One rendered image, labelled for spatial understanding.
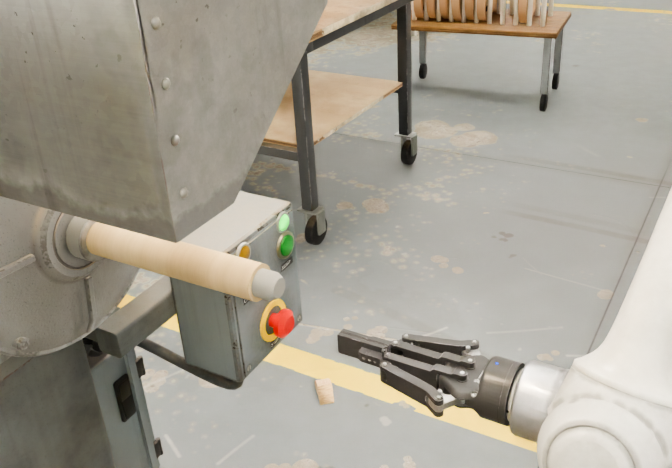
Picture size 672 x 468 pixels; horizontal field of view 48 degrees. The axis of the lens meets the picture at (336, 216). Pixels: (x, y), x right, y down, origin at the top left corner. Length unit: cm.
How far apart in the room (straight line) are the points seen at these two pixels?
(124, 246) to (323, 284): 225
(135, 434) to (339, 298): 169
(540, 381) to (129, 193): 59
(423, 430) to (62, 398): 142
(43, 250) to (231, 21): 36
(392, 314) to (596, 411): 207
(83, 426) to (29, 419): 10
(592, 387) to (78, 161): 48
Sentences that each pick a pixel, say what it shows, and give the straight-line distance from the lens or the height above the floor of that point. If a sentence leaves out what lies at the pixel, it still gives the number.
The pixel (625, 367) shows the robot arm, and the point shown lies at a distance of 73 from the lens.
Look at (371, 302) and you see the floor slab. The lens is 280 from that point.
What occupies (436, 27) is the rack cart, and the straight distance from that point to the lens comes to 453.
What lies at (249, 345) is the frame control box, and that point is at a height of 97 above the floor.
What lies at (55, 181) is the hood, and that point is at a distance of 47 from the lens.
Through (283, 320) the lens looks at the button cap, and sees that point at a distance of 103.
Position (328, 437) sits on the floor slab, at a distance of 228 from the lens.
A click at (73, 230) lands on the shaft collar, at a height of 126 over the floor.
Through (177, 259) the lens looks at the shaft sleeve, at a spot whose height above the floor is 126.
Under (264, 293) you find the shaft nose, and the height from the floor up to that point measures 125.
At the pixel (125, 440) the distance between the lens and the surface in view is 123.
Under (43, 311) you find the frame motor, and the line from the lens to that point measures 76.
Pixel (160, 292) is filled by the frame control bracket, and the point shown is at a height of 104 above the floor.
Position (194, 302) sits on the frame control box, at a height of 104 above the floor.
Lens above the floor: 158
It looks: 28 degrees down
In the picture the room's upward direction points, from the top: 4 degrees counter-clockwise
